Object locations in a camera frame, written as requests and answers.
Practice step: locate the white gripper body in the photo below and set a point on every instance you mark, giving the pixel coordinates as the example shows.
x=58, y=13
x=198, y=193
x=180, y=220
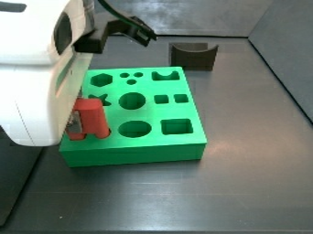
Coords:
x=41, y=68

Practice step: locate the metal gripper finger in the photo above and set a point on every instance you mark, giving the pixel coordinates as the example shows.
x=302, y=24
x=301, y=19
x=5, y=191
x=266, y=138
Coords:
x=73, y=124

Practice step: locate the red square-circle peg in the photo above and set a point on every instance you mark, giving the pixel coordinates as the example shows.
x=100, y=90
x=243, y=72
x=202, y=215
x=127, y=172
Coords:
x=91, y=118

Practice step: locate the green shape-sorter block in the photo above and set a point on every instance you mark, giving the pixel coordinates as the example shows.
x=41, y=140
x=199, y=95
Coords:
x=151, y=116

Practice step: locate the black curved holder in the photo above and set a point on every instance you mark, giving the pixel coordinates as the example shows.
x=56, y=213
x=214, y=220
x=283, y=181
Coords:
x=192, y=56

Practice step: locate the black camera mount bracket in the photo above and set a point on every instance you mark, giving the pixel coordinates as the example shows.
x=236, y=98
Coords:
x=108, y=23

